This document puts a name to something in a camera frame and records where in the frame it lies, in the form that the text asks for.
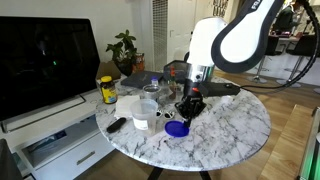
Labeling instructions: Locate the bar stool chrome base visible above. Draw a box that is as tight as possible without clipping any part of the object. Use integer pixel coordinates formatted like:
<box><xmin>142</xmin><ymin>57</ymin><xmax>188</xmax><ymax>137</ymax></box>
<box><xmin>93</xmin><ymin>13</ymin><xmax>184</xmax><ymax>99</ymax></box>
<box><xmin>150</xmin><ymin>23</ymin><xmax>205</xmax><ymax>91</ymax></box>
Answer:
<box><xmin>247</xmin><ymin>35</ymin><xmax>280</xmax><ymax>85</ymax></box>
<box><xmin>275</xmin><ymin>34</ymin><xmax>318</xmax><ymax>89</ymax></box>

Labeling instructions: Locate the light wood bench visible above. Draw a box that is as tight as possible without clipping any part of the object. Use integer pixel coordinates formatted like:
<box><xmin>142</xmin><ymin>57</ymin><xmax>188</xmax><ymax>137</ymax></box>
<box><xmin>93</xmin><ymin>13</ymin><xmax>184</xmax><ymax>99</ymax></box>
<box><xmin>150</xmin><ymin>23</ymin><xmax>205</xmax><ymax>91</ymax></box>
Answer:
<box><xmin>258</xmin><ymin>103</ymin><xmax>318</xmax><ymax>180</ymax></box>

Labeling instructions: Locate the metal stand green light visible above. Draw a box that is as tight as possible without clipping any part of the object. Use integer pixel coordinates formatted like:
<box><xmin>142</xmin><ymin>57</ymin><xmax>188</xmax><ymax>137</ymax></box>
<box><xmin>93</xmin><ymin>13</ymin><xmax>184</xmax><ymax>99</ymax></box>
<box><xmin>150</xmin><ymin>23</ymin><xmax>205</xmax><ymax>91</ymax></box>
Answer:
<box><xmin>297</xmin><ymin>105</ymin><xmax>320</xmax><ymax>180</ymax></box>

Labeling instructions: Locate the red cap sauce bottle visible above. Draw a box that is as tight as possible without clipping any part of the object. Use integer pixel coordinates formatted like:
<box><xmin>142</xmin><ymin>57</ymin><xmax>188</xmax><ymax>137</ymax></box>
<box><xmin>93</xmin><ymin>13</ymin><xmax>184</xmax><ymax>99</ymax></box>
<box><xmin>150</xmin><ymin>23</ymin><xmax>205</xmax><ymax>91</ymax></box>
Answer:
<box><xmin>168</xmin><ymin>65</ymin><xmax>177</xmax><ymax>85</ymax></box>

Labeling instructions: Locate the clear plastic measuring cup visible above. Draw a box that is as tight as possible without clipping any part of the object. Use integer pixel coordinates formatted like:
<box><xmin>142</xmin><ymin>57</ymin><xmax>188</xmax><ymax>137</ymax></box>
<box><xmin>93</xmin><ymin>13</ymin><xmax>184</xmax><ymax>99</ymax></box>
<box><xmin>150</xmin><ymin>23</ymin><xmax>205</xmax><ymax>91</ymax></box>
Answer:
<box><xmin>129</xmin><ymin>98</ymin><xmax>159</xmax><ymax>132</ymax></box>

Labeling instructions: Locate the white louvred panel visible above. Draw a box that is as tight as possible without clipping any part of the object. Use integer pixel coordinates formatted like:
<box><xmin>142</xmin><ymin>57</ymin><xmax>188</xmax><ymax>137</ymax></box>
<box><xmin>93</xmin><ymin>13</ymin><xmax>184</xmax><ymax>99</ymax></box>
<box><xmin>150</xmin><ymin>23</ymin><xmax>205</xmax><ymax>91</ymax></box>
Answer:
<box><xmin>151</xmin><ymin>0</ymin><xmax>169</xmax><ymax>72</ymax></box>

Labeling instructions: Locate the person in dark green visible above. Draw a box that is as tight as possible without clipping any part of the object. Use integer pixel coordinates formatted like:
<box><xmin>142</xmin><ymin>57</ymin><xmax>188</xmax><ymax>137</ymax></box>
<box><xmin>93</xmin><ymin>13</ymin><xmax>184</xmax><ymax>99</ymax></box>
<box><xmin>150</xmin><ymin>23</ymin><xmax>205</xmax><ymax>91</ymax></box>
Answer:
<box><xmin>272</xmin><ymin>2</ymin><xmax>302</xmax><ymax>33</ymax></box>

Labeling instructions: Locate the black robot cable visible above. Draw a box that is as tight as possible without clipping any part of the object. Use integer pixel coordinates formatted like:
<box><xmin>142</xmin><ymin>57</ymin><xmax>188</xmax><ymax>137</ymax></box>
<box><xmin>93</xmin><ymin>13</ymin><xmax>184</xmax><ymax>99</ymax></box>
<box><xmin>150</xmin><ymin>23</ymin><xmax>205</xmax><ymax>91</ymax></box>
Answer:
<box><xmin>239</xmin><ymin>0</ymin><xmax>320</xmax><ymax>92</ymax></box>

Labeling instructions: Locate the black white striped object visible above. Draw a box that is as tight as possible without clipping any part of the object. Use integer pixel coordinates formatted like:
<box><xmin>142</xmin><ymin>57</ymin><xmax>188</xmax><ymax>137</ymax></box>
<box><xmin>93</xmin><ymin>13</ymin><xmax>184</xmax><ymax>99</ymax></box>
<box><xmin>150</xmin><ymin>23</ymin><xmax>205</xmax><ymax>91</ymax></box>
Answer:
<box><xmin>155</xmin><ymin>109</ymin><xmax>176</xmax><ymax>120</ymax></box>

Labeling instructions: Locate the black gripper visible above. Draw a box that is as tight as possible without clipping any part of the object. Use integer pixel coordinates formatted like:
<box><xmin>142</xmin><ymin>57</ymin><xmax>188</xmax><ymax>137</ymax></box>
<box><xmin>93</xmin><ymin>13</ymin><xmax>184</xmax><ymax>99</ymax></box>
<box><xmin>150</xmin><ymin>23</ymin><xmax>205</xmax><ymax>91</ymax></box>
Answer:
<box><xmin>174</xmin><ymin>78</ymin><xmax>208</xmax><ymax>129</ymax></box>

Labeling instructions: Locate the green potted plant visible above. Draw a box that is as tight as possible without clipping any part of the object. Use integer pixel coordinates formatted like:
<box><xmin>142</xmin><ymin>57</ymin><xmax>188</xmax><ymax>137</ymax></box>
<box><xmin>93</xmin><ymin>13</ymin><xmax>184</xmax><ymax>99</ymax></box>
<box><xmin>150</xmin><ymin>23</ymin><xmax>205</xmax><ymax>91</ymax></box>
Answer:
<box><xmin>105</xmin><ymin>29</ymin><xmax>138</xmax><ymax>77</ymax></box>

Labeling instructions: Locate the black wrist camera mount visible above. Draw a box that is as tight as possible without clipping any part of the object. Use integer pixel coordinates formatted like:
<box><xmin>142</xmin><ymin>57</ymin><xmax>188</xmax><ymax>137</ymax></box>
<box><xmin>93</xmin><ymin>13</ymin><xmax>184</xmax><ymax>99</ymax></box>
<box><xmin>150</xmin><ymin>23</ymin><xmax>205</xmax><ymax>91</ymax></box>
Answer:
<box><xmin>199</xmin><ymin>81</ymin><xmax>242</xmax><ymax>99</ymax></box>

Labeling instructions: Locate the round glass jar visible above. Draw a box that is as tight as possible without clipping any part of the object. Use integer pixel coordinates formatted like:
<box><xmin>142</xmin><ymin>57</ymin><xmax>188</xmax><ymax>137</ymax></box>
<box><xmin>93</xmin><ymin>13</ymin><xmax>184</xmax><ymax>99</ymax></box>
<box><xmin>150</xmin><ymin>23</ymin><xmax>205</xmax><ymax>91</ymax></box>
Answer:
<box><xmin>142</xmin><ymin>83</ymin><xmax>162</xmax><ymax>103</ymax></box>

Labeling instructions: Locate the yellow cap vitamin bottle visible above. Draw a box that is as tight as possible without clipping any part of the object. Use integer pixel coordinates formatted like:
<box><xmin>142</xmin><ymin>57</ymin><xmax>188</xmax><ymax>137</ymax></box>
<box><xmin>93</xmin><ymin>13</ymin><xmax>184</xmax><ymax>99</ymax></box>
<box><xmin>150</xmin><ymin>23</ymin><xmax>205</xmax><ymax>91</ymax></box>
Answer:
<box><xmin>99</xmin><ymin>75</ymin><xmax>119</xmax><ymax>105</ymax></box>

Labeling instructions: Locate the white paper napkin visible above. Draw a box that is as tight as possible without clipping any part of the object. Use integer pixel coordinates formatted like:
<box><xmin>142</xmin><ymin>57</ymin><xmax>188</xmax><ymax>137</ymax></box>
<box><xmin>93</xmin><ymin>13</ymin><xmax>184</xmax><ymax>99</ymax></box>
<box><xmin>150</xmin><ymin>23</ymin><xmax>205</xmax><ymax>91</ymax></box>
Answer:
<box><xmin>113</xmin><ymin>94</ymin><xmax>142</xmax><ymax>120</ymax></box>

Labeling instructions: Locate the white tv cabinet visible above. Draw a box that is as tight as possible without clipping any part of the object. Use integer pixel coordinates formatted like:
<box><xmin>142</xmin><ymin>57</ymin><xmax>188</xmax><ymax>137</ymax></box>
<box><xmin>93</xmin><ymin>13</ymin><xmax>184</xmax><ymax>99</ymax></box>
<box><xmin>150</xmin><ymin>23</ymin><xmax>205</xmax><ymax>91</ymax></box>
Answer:
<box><xmin>0</xmin><ymin>75</ymin><xmax>134</xmax><ymax>180</ymax></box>

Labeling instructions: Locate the brown cardboard box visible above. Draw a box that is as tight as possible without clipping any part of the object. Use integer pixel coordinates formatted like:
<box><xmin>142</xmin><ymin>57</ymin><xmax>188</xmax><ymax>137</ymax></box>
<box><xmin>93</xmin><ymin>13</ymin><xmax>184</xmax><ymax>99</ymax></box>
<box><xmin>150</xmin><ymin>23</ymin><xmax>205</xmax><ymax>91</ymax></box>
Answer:
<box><xmin>95</xmin><ymin>60</ymin><xmax>122</xmax><ymax>81</ymax></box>

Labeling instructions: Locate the orange decorated jar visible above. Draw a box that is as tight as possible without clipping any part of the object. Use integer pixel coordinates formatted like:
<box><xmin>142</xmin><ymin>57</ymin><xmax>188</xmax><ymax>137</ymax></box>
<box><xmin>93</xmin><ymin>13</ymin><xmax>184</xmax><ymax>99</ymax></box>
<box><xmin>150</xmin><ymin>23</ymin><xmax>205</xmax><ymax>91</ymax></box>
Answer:
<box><xmin>134</xmin><ymin>52</ymin><xmax>146</xmax><ymax>73</ymax></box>

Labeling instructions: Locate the small black remote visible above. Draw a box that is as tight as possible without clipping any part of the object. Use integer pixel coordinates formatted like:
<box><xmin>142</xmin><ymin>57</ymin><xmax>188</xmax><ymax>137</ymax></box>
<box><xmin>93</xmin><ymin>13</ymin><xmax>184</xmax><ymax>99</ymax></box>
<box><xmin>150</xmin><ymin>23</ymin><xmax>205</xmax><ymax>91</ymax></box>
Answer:
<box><xmin>106</xmin><ymin>116</ymin><xmax>128</xmax><ymax>134</ymax></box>

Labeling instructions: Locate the black table base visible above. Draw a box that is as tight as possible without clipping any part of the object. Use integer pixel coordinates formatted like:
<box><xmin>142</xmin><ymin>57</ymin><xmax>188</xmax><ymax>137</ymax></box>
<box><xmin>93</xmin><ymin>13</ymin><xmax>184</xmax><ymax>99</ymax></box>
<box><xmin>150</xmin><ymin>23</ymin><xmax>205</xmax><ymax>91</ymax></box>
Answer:
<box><xmin>146</xmin><ymin>166</ymin><xmax>213</xmax><ymax>180</ymax></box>

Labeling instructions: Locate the black flat screen tv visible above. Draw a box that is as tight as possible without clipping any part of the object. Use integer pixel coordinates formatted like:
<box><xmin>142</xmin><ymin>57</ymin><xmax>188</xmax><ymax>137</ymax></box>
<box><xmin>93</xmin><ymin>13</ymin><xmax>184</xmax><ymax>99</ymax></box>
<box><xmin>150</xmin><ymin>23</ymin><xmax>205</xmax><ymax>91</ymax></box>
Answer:
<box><xmin>0</xmin><ymin>15</ymin><xmax>102</xmax><ymax>134</ymax></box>

